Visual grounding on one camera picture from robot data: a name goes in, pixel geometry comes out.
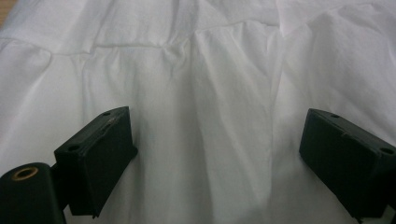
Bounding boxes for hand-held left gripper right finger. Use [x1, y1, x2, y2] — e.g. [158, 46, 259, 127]
[299, 107, 396, 220]

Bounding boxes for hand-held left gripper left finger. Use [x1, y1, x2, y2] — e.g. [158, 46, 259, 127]
[50, 105, 139, 218]

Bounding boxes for white dress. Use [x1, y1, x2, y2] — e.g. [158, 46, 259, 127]
[0, 0, 396, 224]

